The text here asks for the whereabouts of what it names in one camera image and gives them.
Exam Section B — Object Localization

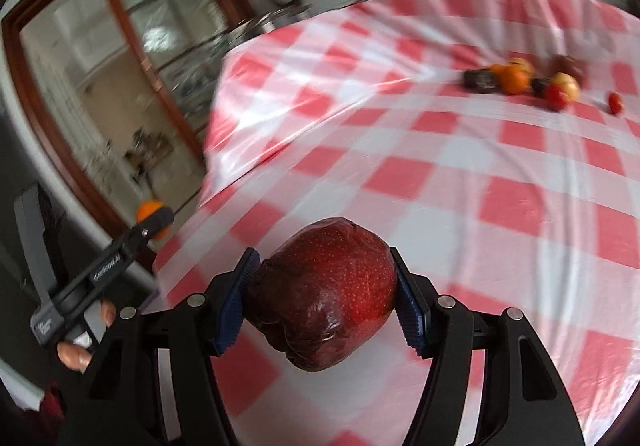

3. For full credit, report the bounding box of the person's left hand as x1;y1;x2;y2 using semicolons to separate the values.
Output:
56;300;118;372

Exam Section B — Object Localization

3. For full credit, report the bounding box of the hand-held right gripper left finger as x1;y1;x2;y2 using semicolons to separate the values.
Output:
59;248;263;446

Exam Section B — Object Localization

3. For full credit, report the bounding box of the red white checked tablecloth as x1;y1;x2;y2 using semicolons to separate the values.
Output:
150;0;640;446

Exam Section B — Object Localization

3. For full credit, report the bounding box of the yellow apple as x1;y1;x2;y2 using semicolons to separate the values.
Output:
550;72;581;101

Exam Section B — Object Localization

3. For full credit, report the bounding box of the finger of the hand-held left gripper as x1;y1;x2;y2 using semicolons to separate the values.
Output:
117;208;175;259

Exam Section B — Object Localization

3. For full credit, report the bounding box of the orange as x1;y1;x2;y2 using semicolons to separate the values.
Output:
137;200;168;241
499;64;532;95

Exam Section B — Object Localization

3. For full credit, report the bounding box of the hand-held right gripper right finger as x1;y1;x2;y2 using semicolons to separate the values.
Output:
389;247;586;446

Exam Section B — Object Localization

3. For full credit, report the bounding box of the person's dark red clothing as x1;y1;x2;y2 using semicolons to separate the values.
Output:
30;386;66;432

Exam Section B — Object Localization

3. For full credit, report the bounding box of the brown wooden door frame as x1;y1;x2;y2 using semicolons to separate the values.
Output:
2;0;251;239

